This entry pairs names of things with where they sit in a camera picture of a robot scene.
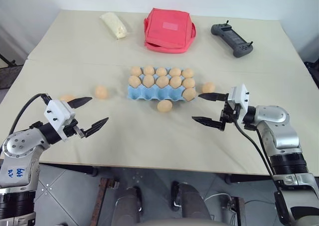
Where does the dark rounded foot shape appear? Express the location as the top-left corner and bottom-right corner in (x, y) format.
(170, 180), (213, 226)
(115, 185), (143, 226)

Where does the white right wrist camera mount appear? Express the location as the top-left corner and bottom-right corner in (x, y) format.
(227, 83), (250, 117)

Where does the gray handheld remote controller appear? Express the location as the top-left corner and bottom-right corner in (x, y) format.
(210, 19), (255, 59)

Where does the dark object beside table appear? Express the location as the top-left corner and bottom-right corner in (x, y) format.
(303, 60), (319, 88)

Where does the black stand beside table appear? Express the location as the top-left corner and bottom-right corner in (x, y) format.
(0, 53), (26, 90)

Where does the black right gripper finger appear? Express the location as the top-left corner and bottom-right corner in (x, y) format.
(191, 115), (224, 131)
(197, 92), (228, 103)

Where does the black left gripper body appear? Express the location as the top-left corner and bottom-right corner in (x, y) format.
(63, 118), (87, 138)

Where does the white floor cable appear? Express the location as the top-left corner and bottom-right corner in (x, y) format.
(203, 192), (234, 208)

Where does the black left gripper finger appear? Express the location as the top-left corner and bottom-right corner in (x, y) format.
(67, 96), (94, 110)
(83, 116), (110, 138)

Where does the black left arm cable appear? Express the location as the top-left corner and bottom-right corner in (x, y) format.
(8, 93), (52, 137)

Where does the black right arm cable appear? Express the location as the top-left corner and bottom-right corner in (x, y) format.
(234, 121), (284, 194)

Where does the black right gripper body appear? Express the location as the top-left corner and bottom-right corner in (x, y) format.
(219, 93), (244, 132)

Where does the blue egg tray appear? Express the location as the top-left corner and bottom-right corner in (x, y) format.
(127, 66), (197, 103)

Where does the white filled plastic bag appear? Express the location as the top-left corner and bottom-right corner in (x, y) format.
(100, 11), (128, 40)

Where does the red fabric bag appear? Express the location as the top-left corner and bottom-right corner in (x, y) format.
(143, 7), (197, 54)

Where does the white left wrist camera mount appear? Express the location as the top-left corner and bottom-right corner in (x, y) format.
(44, 99), (76, 142)

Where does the rusty metal floor rail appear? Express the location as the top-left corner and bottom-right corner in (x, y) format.
(229, 196), (247, 226)
(95, 177), (120, 226)

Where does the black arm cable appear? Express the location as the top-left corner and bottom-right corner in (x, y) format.
(234, 121), (284, 194)
(8, 93), (52, 137)

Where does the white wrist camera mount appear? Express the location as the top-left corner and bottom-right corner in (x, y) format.
(227, 83), (250, 117)
(44, 99), (76, 142)

